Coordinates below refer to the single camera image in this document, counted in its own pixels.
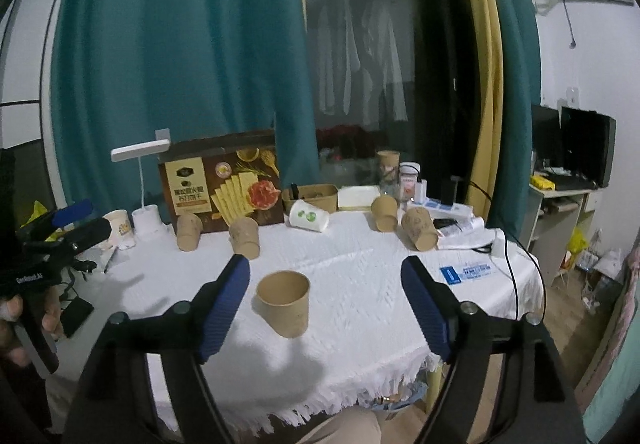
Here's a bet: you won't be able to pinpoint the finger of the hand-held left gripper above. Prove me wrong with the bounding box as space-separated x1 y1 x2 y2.
50 198 94 228
62 217 113 251

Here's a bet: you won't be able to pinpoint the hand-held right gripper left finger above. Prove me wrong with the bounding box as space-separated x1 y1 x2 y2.
60 254 251 444

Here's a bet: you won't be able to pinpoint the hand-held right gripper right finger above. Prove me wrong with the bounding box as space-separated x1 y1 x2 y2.
400 255 587 444

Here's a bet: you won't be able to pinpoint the white cup with yellow print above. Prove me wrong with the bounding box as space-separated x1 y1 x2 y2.
103 210 136 250

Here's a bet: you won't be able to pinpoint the brown paper cup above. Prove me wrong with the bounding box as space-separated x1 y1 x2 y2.
371 195 399 232
256 270 311 339
176 213 203 252
401 207 440 252
229 217 261 260

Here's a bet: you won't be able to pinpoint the white cup with green print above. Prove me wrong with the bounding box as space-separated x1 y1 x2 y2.
289 199 331 233

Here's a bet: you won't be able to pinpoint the tall brown cup at back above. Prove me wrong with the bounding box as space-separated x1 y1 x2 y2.
377 150 402 200

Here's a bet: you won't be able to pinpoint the person's left hand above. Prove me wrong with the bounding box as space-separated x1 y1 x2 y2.
0 286 64 370

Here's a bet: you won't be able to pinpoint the flat blue and white box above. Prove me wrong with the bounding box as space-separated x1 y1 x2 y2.
440 261 493 284

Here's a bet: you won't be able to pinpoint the white desk lamp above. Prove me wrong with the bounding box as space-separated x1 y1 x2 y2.
111 139 171 237

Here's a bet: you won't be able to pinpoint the black phone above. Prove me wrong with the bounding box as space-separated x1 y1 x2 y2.
60 298 95 339

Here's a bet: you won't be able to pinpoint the white tablecloth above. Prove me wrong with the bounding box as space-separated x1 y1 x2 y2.
45 209 546 435

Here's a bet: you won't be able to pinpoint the white tube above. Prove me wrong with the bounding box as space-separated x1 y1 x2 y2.
440 216 486 238

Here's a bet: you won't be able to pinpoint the blue and white packet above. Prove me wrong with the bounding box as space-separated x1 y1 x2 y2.
425 199 473 220

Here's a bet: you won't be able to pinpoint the brown cracker box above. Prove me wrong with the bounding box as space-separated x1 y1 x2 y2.
158 130 285 231

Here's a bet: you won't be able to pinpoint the small black box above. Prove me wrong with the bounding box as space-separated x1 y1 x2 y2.
442 176 466 205

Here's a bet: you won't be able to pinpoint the glass jar white lid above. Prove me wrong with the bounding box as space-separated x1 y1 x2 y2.
399 162 422 202

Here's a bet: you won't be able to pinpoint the tan storage tray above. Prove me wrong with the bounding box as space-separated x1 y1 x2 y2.
281 184 338 215

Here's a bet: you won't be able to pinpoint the beige computer desk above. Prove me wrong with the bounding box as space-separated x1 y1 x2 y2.
529 174 596 286

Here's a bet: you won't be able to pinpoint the yellow plastic bag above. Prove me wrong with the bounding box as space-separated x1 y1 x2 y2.
567 228 591 257

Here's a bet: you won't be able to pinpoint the white plastic bag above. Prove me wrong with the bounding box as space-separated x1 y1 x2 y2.
597 249 623 277

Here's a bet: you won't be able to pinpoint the wide teal curtain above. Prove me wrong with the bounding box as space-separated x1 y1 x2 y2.
50 0 321 225

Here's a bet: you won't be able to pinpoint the black keyboard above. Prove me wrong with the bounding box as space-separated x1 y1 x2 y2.
555 176 598 191

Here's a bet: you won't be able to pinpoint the teal cloth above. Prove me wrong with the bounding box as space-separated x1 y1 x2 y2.
582 324 640 444

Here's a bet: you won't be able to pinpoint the black monitor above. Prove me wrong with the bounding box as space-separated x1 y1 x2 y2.
560 106 617 189

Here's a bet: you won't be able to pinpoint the narrow teal curtain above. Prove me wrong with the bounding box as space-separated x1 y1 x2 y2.
475 0 543 230

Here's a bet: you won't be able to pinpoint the white hanging clothes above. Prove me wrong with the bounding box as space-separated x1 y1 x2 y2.
317 0 401 117

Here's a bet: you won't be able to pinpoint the black cable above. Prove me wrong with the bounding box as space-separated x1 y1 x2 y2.
465 179 547 325

